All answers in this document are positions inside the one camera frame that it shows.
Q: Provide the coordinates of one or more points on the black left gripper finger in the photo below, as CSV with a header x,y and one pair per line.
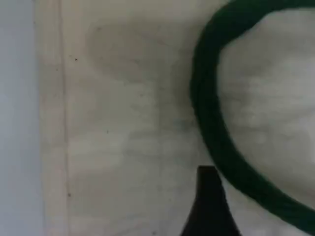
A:
x,y
209,206

